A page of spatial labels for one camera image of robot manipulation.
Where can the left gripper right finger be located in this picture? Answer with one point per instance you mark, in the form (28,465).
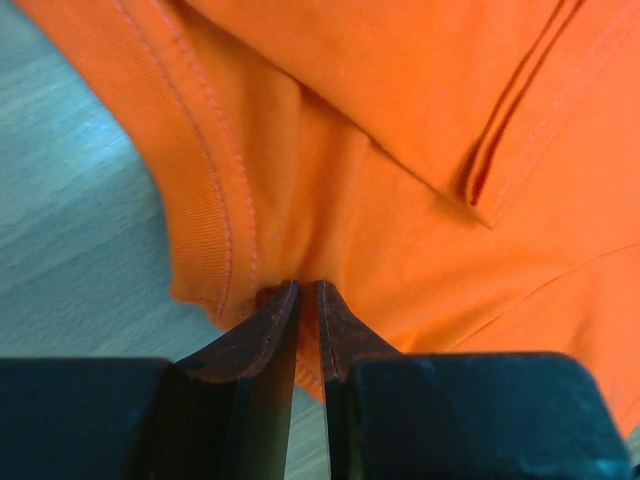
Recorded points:
(346,342)

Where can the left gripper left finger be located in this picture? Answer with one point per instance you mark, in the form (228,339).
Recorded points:
(224,411)

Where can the orange t shirt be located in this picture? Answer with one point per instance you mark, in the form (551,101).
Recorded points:
(465,172)

